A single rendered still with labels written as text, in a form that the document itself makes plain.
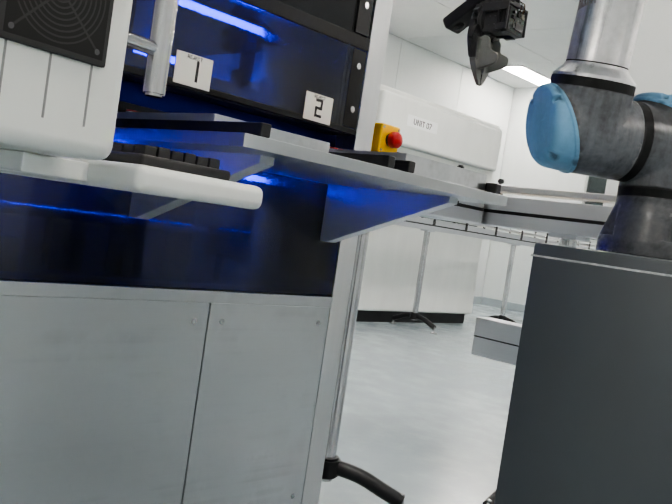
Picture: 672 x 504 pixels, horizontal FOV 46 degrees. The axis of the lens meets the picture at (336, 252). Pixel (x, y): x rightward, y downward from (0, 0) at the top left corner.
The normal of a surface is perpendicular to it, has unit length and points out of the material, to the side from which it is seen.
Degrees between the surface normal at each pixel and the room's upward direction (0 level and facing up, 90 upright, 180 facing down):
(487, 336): 90
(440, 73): 90
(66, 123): 90
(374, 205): 90
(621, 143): 104
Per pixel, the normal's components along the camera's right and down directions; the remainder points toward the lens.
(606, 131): 0.18, 0.22
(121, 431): 0.72, 0.13
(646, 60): -0.68, -0.07
